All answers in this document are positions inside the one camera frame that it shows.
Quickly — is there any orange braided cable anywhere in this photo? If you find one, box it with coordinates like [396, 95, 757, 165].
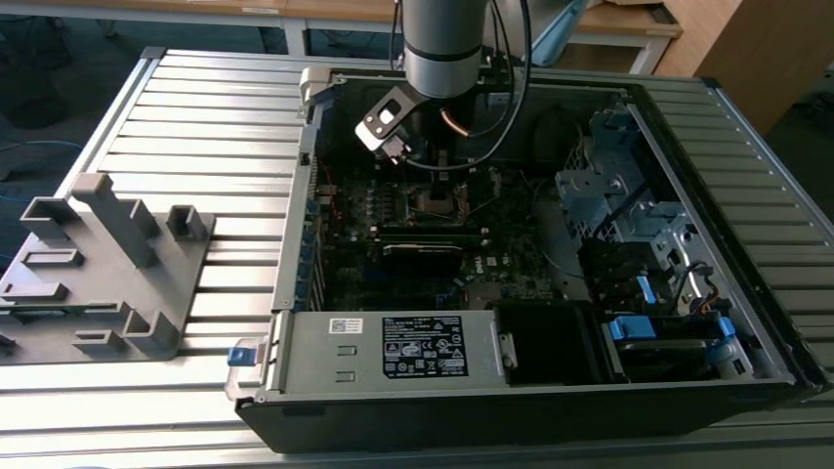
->
[438, 108, 470, 141]

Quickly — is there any black disk drive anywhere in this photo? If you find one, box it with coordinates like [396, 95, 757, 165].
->
[616, 339, 713, 383]

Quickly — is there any grey case release latch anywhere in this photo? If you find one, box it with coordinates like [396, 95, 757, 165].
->
[298, 66, 339, 120]

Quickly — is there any brown wooden cabinet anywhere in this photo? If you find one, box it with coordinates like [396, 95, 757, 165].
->
[654, 0, 834, 136]

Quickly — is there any metal CPU socket cover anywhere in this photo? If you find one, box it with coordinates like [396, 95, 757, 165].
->
[462, 165, 509, 209]

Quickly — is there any grey plastic parts rack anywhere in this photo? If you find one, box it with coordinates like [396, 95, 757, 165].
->
[0, 171, 219, 366]

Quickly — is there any black CPU socket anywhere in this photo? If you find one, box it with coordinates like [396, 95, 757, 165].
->
[402, 181, 476, 227]

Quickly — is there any green motherboard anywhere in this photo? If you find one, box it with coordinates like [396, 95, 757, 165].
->
[313, 160, 570, 314]

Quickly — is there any black power cable bundle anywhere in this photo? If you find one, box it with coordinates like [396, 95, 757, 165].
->
[578, 237, 664, 307]

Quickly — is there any pale metal bay bracket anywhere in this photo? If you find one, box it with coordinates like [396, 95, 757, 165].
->
[629, 199, 702, 245]

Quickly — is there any black RAM slot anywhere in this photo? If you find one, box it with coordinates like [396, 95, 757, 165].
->
[377, 234, 482, 246]
[378, 223, 481, 235]

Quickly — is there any black graphics card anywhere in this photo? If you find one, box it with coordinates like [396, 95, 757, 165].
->
[381, 242, 469, 290]

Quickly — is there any green RAM stick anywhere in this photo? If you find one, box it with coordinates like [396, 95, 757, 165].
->
[10, 302, 123, 320]

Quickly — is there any coloured wire bundle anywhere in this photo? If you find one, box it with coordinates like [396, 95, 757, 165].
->
[689, 292, 737, 318]

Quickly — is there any black curved cable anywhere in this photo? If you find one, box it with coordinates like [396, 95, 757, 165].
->
[529, 104, 586, 173]

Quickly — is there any long wooden desk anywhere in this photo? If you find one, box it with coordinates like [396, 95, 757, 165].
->
[0, 0, 406, 58]

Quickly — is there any silver power supply unit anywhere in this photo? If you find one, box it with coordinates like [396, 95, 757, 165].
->
[277, 308, 509, 393]

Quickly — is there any silver square CPU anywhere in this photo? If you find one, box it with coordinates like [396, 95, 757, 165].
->
[417, 189, 464, 216]

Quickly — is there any silver metal drive cage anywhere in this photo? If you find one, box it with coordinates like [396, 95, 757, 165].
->
[553, 107, 646, 245]

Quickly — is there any black camera cable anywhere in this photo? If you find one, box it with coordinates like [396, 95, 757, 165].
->
[390, 0, 530, 172]

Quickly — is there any blue plastic bay latch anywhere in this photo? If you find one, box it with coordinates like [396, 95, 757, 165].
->
[712, 316, 744, 366]

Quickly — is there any black open PC case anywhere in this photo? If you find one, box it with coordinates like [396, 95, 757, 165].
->
[233, 66, 834, 455]

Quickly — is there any blue disk carrier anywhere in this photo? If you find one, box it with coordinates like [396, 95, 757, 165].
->
[604, 315, 658, 342]

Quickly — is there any thin wire locking lever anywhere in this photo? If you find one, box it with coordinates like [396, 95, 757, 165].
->
[466, 193, 505, 216]

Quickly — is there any wooden desk with white legs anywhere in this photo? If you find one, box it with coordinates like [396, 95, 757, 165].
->
[566, 0, 685, 75]

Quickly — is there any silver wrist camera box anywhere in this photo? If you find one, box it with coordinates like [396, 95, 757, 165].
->
[354, 95, 418, 165]

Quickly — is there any grey chipset heatsink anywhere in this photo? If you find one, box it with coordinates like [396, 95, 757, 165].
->
[465, 281, 505, 313]

